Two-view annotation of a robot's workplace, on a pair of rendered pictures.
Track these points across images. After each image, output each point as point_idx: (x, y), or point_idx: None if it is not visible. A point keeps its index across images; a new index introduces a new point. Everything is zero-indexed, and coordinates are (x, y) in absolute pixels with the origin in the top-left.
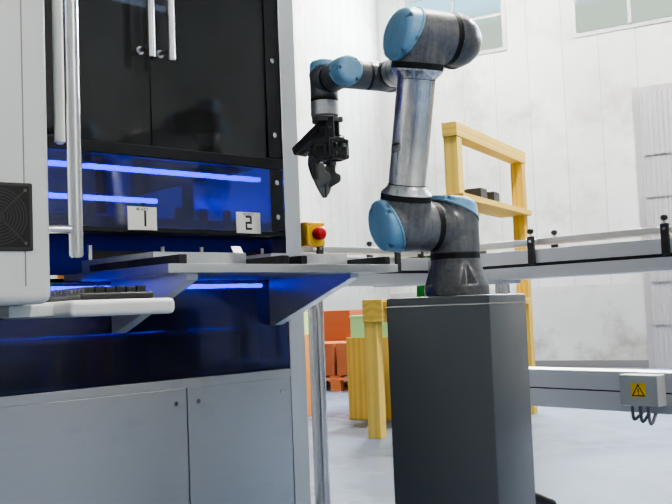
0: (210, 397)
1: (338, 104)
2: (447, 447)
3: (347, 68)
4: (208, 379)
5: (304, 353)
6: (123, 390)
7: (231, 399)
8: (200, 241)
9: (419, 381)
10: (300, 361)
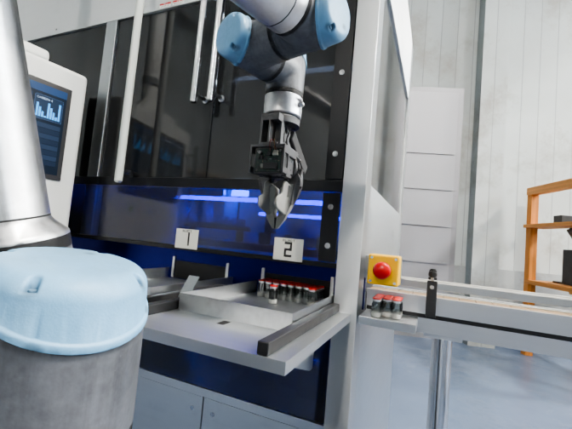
0: (224, 416)
1: (290, 96)
2: None
3: (222, 35)
4: (224, 397)
5: (346, 415)
6: (154, 377)
7: (245, 428)
8: (264, 262)
9: None
10: (339, 423)
